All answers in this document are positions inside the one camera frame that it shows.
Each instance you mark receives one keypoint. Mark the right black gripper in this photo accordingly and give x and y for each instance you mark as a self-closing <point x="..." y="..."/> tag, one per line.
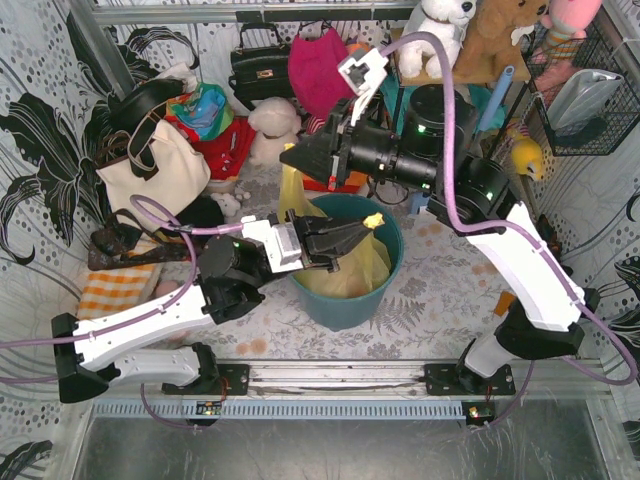
<point x="341" y="156"/>

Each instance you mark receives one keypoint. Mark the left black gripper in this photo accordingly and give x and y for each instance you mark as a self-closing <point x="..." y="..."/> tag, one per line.
<point x="307" y="243"/>

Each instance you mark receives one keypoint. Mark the yellow plastic trash bag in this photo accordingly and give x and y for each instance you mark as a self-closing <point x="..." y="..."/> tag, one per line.
<point x="360" y="272"/>

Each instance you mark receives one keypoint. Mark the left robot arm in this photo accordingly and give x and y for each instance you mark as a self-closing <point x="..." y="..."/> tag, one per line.
<point x="92" y="356"/>

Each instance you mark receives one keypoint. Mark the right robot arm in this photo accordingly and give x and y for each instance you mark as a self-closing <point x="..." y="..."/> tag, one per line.
<point x="473" y="196"/>

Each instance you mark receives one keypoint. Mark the magenta fuzzy bag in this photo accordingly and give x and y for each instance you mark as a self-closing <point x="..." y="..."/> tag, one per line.
<point x="313" y="72"/>

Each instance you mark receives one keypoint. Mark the teal plastic trash bin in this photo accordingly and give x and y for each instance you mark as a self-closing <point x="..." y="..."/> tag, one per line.
<point x="341" y="314"/>

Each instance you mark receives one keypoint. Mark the colourful printed bag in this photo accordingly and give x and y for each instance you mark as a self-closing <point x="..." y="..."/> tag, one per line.
<point x="201" y="115"/>

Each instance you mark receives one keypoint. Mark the cream canvas tote bag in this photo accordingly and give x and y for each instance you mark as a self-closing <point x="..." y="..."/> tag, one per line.
<point x="180" y="175"/>

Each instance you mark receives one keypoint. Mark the cream plush sheep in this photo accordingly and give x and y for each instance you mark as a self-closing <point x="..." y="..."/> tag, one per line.
<point x="276" y="123"/>

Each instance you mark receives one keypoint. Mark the red cloth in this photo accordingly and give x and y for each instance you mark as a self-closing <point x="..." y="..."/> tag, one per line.
<point x="226" y="154"/>

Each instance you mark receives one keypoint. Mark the black leather handbag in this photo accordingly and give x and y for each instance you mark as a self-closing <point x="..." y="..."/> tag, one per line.
<point x="260" y="73"/>

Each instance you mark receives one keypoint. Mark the white plush dog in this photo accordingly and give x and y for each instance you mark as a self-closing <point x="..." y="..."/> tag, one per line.
<point x="446" y="19"/>

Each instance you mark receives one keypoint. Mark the brown patterned handbag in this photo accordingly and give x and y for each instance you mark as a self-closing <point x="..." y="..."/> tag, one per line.
<point x="124" y="242"/>

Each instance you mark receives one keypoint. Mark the brown plush bear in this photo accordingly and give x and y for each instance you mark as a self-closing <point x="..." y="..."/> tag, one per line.
<point x="493" y="36"/>

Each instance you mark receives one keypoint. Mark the yellow plush duck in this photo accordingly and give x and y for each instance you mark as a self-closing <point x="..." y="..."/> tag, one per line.
<point x="526" y="154"/>

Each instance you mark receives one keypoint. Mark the orange checkered cloth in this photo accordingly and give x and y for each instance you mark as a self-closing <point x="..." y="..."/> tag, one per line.
<point x="112" y="291"/>

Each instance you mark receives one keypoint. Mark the black metal shelf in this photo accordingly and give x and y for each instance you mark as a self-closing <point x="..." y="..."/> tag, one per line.
<point x="469" y="96"/>

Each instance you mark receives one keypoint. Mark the silver foil pouch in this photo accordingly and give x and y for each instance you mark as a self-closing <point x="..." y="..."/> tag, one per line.
<point x="582" y="97"/>

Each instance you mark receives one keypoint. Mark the pink plush toy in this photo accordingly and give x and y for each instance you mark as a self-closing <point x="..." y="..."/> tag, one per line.
<point x="567" y="20"/>

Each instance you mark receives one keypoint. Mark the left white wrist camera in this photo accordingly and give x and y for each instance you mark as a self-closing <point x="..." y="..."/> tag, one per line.
<point x="280" y="241"/>

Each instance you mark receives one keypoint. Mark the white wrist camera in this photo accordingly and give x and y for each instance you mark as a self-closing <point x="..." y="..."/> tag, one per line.
<point x="280" y="241"/>
<point x="364" y="72"/>

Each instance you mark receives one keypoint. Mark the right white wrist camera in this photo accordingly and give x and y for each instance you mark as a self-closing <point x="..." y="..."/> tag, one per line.
<point x="364" y="72"/>

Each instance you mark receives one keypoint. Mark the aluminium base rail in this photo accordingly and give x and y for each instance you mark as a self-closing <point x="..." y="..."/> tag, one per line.
<point x="411" y="379"/>

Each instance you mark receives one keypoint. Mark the black wire basket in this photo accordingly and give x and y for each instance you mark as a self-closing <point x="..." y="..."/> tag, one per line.
<point x="550" y="68"/>

